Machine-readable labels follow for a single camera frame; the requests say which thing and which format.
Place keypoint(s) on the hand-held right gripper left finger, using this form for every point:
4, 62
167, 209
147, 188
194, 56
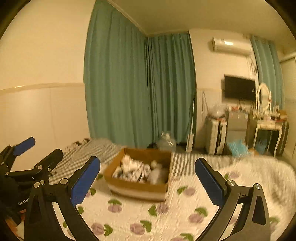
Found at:
85, 183

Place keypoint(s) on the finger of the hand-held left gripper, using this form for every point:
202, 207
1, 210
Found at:
24, 144
50, 160

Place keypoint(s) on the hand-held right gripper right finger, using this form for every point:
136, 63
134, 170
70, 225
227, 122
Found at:
209, 183

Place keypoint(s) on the floral print tissue pack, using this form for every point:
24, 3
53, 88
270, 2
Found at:
135, 170

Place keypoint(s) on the white soft bundle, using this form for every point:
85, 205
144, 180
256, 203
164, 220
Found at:
158, 176

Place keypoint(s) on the brown cardboard box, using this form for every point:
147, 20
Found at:
138, 188

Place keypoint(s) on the grey checked bedsheet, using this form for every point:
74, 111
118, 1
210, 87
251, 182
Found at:
101, 148

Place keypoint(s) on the blue plastic bag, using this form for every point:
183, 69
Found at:
238, 148

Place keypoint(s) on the white suitcase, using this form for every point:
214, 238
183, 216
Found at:
215, 136

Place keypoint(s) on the white standing pole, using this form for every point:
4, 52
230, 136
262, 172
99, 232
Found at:
190, 139

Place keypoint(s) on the clear plastic bottle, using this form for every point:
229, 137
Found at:
167, 141

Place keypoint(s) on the grey mini fridge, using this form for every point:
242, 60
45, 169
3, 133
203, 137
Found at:
237, 125

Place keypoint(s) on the white floral quilt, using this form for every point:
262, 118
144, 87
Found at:
143, 213

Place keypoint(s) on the clear plastic bags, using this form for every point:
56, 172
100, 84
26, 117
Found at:
217, 111

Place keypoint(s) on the white dressing table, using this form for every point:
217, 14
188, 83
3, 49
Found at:
266, 125

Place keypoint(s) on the cosmetics clutter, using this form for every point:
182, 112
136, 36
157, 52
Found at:
275, 113

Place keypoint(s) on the white oval mirror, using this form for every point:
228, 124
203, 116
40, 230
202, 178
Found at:
263, 96

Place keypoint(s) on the narrow teal curtain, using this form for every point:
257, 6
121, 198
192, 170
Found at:
267, 69

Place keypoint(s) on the white air conditioner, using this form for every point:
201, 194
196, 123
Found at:
231, 46

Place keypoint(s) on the black wall television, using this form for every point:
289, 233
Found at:
239, 88

